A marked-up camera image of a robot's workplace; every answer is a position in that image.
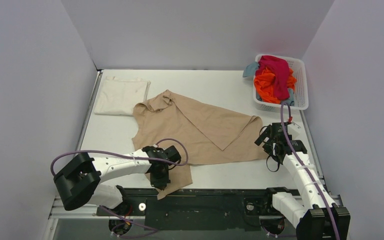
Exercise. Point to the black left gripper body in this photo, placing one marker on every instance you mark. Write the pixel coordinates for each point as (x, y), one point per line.
(160, 178)

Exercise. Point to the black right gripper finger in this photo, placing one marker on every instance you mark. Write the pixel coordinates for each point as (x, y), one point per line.
(262, 139)
(265, 130)

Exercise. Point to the tan beige t shirt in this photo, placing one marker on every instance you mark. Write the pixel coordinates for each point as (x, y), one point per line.
(211, 134)

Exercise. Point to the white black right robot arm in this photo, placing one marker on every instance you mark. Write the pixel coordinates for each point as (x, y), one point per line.
(318, 216)

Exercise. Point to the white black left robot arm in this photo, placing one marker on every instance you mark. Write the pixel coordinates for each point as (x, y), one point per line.
(82, 180)

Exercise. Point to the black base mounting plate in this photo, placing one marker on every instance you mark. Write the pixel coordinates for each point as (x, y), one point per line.
(247, 209)

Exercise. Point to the orange cloth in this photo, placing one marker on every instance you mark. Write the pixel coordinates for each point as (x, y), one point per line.
(264, 85)

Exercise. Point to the teal blue cloth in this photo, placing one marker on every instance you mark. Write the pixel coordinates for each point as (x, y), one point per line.
(253, 69)

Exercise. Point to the magenta red cloth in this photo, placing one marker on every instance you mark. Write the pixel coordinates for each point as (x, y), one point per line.
(281, 68)

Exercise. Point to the white perforated plastic basket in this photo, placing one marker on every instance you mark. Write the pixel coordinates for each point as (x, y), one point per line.
(301, 99)

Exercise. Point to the folded cream t shirt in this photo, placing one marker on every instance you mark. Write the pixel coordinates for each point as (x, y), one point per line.
(118, 97)

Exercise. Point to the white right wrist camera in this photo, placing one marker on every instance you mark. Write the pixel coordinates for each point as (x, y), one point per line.
(294, 129)

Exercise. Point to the aluminium rail frame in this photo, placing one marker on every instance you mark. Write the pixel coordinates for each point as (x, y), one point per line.
(90, 211)

